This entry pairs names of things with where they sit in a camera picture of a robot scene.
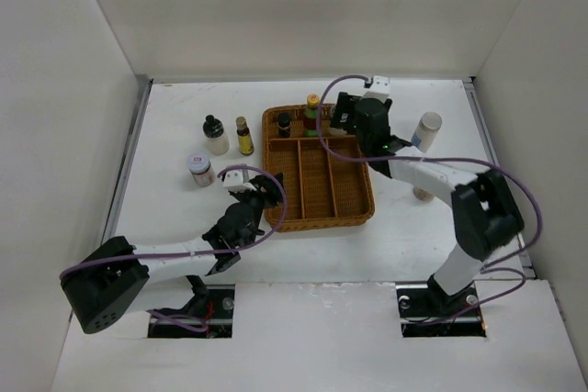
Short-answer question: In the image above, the yellow cap sauce bottle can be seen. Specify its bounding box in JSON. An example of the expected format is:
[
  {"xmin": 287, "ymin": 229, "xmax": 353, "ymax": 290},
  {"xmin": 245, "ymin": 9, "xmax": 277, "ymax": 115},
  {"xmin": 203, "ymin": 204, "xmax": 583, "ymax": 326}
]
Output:
[{"xmin": 302, "ymin": 94, "xmax": 321, "ymax": 138}]

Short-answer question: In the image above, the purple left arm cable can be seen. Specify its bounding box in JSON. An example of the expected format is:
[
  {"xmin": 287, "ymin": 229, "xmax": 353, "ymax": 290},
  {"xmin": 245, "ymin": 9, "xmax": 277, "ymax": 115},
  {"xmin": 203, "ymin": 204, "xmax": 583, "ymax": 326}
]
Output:
[{"xmin": 59, "ymin": 163, "xmax": 288, "ymax": 332}]

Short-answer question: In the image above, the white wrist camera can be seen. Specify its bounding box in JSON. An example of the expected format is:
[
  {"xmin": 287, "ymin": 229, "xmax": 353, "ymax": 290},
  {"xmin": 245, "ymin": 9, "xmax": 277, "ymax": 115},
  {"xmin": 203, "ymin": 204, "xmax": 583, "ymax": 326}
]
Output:
[
  {"xmin": 222, "ymin": 169, "xmax": 255, "ymax": 193},
  {"xmin": 362, "ymin": 75, "xmax": 390, "ymax": 102}
]

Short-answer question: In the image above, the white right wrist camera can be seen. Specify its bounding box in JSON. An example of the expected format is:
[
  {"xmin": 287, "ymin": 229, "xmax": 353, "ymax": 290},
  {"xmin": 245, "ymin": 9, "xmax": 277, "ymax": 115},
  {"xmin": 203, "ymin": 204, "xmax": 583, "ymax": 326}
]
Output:
[{"xmin": 362, "ymin": 75, "xmax": 390, "ymax": 102}]

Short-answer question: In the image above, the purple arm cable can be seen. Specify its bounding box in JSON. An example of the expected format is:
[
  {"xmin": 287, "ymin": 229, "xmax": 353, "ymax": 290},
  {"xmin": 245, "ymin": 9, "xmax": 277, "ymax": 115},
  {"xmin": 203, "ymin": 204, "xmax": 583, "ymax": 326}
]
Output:
[
  {"xmin": 59, "ymin": 163, "xmax": 288, "ymax": 332},
  {"xmin": 316, "ymin": 73, "xmax": 545, "ymax": 325}
]

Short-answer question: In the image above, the yellow label brown bottle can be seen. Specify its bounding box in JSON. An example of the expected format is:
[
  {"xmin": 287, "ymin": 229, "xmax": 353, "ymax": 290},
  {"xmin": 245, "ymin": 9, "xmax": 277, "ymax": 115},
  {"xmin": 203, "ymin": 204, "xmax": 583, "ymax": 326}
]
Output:
[{"xmin": 235, "ymin": 117, "xmax": 254, "ymax": 156}]

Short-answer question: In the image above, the small black cap bottle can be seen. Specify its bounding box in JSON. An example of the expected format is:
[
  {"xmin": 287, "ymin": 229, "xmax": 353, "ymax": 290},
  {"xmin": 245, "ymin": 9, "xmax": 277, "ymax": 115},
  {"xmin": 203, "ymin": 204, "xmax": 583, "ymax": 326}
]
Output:
[{"xmin": 277, "ymin": 112, "xmax": 291, "ymax": 139}]

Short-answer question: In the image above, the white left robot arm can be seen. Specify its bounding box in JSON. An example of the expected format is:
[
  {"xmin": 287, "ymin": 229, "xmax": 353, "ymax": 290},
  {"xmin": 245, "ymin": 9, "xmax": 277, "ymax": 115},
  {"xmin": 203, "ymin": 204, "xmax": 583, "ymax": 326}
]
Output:
[{"xmin": 60, "ymin": 165, "xmax": 288, "ymax": 335}]

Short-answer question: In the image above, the black cap salt grinder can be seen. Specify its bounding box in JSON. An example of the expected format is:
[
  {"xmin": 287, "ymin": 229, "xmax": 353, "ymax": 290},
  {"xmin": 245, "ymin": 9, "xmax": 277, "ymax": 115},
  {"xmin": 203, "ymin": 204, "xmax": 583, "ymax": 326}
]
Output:
[{"xmin": 328, "ymin": 106, "xmax": 348, "ymax": 137}]

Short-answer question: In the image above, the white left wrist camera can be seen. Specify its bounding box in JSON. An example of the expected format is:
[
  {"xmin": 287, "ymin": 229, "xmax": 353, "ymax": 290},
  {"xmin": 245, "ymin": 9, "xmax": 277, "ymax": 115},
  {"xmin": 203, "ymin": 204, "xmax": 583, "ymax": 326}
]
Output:
[{"xmin": 222, "ymin": 169, "xmax": 255, "ymax": 193}]

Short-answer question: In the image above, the silver lid tall jar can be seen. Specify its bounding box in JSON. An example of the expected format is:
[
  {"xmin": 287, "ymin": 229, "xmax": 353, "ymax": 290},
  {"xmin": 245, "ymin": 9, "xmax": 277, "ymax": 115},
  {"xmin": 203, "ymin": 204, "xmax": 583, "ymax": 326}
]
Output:
[{"xmin": 411, "ymin": 112, "xmax": 443, "ymax": 152}]

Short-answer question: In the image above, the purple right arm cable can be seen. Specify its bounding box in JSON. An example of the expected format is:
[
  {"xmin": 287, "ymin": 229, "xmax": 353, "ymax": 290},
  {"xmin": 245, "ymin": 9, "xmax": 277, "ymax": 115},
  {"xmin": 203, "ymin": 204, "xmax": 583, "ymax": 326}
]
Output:
[{"xmin": 316, "ymin": 73, "xmax": 545, "ymax": 325}]

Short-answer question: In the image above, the black stopper white bottle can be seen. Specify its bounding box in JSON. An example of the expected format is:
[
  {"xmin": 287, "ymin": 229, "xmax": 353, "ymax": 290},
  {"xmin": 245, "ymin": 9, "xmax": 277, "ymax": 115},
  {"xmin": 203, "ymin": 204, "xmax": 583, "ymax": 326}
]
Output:
[{"xmin": 203, "ymin": 115, "xmax": 230, "ymax": 155}]

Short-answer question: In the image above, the pink lid spice jar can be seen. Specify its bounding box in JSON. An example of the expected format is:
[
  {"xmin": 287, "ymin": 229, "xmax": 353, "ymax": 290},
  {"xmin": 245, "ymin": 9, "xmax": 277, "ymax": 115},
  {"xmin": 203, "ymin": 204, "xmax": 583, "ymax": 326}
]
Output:
[{"xmin": 413, "ymin": 187, "xmax": 435, "ymax": 203}]

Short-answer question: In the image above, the white lid brown jar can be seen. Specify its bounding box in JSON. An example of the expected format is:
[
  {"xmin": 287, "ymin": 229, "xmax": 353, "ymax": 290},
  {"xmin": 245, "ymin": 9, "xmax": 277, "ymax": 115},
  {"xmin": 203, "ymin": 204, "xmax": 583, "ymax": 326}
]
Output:
[{"xmin": 187, "ymin": 152, "xmax": 215, "ymax": 187}]

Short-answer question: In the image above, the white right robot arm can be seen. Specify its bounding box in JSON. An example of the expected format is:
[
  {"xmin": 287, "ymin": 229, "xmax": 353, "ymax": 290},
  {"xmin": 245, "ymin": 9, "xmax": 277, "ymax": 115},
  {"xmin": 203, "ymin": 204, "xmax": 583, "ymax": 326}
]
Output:
[{"xmin": 330, "ymin": 92, "xmax": 525, "ymax": 315}]

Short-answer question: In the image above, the brown wicker divided tray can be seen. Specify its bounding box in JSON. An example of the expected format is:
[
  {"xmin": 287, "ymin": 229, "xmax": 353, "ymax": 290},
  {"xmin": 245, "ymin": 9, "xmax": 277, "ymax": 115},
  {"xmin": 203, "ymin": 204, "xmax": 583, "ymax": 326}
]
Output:
[{"xmin": 262, "ymin": 105, "xmax": 375, "ymax": 232}]

